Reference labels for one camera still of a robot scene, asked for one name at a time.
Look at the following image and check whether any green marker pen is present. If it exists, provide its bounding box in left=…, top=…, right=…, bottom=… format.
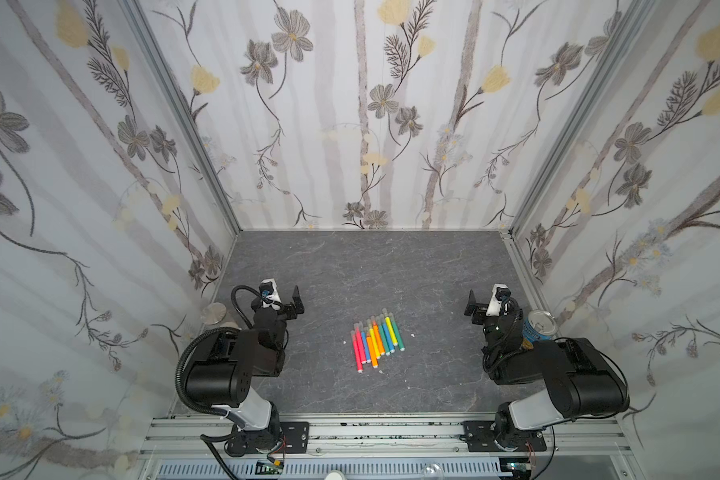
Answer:
left=389, top=315, right=405, bottom=351

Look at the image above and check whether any yellow marker pen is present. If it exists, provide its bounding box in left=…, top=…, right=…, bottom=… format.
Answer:
left=382, top=308, right=398, bottom=350

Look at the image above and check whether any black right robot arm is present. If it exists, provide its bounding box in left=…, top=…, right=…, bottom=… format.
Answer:
left=463, top=284, right=630, bottom=453

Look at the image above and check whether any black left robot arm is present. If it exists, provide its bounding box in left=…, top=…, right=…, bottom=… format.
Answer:
left=174, top=279, right=305, bottom=457

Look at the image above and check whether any red marker pen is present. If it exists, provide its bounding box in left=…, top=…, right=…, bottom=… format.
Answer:
left=354, top=324, right=368, bottom=364

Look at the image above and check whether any pink marker pen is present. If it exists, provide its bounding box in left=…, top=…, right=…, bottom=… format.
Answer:
left=350, top=331, right=363, bottom=373

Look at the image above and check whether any small blue marker pen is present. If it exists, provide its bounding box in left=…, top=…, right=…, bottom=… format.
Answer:
left=358, top=331, right=371, bottom=364

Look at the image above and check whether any light orange marker pen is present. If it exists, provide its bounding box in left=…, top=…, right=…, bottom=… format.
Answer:
left=365, top=334, right=378, bottom=369

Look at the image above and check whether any teal marker pen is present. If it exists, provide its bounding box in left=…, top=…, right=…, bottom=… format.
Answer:
left=374, top=322, right=389, bottom=355

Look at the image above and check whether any blue soup can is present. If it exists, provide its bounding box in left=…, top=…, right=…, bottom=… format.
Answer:
left=521, top=309, right=558, bottom=350

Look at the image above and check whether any round silver lid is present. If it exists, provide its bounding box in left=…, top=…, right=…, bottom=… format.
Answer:
left=200, top=302, right=227, bottom=326

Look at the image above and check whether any black corrugated cable conduit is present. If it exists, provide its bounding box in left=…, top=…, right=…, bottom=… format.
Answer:
left=174, top=326, right=241, bottom=418

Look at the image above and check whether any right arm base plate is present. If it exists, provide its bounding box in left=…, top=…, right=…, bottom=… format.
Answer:
left=460, top=420, right=548, bottom=453

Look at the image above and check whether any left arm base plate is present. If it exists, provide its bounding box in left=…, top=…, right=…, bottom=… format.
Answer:
left=224, top=421, right=310, bottom=457

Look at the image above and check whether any aluminium frame rail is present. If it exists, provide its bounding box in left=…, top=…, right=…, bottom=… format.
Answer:
left=139, top=412, right=632, bottom=459

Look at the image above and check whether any white vented cable duct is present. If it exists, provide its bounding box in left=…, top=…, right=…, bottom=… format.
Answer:
left=154, top=457, right=513, bottom=479

